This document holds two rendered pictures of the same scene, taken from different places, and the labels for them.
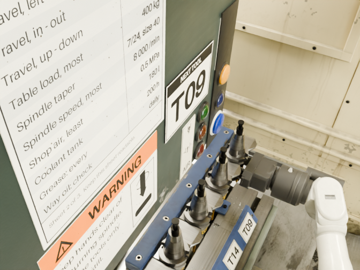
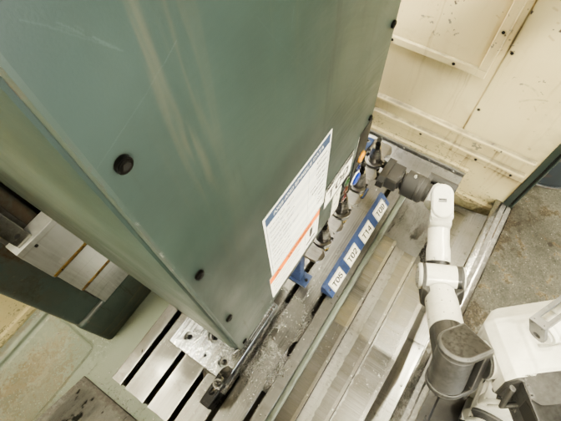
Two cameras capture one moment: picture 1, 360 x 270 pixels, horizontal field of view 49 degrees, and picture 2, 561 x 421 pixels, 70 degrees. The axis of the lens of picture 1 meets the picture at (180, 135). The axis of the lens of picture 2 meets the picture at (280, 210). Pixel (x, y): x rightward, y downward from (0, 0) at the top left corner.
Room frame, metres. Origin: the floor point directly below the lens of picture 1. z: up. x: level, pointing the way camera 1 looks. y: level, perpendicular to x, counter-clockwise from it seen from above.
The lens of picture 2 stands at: (-0.05, 0.03, 2.32)
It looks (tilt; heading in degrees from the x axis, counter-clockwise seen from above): 63 degrees down; 11
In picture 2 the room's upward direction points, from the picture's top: 5 degrees counter-clockwise
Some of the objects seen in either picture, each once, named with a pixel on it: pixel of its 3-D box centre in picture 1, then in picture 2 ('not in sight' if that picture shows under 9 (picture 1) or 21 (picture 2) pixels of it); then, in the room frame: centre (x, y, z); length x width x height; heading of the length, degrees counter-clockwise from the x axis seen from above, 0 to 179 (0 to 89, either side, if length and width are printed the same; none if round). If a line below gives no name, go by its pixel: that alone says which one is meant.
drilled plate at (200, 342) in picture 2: not in sight; (225, 323); (0.19, 0.29, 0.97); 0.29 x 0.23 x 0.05; 153
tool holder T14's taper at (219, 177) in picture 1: (220, 169); (360, 176); (0.63, -0.10, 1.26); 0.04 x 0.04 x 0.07
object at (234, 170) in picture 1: (227, 167); (366, 172); (0.68, -0.12, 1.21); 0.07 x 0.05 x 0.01; 63
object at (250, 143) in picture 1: (244, 141); (381, 149); (0.77, -0.17, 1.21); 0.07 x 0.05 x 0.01; 63
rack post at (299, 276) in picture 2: not in sight; (297, 261); (0.40, 0.07, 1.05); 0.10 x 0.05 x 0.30; 63
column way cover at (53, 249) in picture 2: not in sight; (118, 223); (0.44, 0.67, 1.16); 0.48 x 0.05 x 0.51; 153
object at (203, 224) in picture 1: (197, 215); (341, 210); (0.53, -0.05, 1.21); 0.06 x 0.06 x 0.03
